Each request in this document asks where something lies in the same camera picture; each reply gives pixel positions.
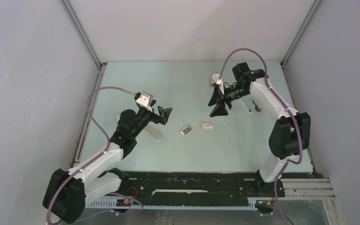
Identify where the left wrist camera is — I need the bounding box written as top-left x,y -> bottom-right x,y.
135,92 -> 156,112

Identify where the white staple box sleeve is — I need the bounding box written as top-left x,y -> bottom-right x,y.
202,123 -> 214,130

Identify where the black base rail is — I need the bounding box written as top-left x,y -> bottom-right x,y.
100,169 -> 286,208

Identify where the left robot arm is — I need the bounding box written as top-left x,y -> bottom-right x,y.
42,106 -> 172,225

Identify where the left aluminium frame post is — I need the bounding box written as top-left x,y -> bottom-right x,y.
60,0 -> 103,70

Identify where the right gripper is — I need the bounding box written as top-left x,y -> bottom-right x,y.
208,84 -> 248,118

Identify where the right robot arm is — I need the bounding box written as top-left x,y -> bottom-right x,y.
208,62 -> 311,196

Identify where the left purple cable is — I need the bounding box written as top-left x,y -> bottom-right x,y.
45,86 -> 145,225

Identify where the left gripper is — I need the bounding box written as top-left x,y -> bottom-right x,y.
131,100 -> 172,138

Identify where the staple tray box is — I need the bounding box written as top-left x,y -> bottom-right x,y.
180,125 -> 194,136

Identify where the aluminium frame post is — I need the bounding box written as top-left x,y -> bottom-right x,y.
281,0 -> 323,68
60,0 -> 103,70

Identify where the right aluminium frame post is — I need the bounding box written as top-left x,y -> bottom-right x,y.
281,0 -> 323,68

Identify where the olive green stapler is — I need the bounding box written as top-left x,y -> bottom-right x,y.
144,126 -> 162,140

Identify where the light blue stapler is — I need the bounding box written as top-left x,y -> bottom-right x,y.
240,98 -> 255,113

